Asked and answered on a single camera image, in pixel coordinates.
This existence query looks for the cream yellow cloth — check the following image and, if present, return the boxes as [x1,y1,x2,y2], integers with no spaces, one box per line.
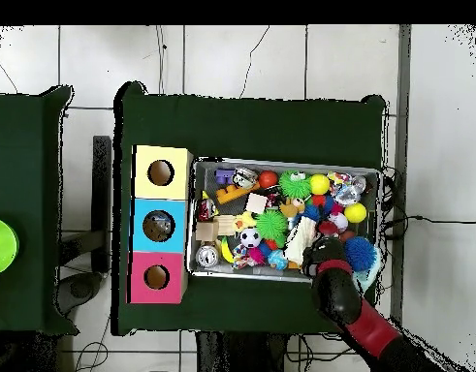
[283,212,320,269]

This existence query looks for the mint green cloth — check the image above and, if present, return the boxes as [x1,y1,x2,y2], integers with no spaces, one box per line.
[352,249,385,295]

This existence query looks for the wooden box with three holes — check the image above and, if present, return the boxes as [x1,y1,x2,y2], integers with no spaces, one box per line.
[128,144,195,305]

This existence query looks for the clear mesh bin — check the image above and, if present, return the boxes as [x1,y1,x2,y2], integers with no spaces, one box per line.
[188,157,382,288]

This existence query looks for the crushed silver can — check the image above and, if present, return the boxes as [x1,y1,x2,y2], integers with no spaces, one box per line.
[233,168,261,192]

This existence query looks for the black and white soccer ball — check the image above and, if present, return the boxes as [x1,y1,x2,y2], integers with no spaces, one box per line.
[239,227,262,249]

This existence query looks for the green spiky ball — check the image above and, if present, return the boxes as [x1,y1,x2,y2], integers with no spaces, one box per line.
[255,210,289,245]
[279,170,313,202]

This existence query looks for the orange red ball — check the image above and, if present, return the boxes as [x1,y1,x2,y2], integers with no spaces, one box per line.
[259,170,280,190]

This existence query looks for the dark green table cloth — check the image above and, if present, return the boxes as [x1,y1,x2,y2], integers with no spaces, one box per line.
[0,84,76,336]
[112,80,388,338]

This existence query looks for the plain yellow ball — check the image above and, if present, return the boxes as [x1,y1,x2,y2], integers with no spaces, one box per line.
[309,173,332,196]

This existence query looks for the white baseball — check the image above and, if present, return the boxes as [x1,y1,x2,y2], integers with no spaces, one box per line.
[329,210,350,233]

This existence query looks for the yellow smiley face ball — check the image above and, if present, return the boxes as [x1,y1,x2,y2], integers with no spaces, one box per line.
[343,201,369,226]

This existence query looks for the blue spiky ball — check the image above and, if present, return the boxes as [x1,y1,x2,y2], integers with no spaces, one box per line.
[343,235,378,272]

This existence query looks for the bright green bowl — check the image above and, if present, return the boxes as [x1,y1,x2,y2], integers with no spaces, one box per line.
[0,216,20,277]

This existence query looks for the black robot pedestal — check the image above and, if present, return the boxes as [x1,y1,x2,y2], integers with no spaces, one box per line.
[192,331,292,372]

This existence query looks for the black cable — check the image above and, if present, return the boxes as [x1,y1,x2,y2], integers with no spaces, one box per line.
[383,212,476,233]

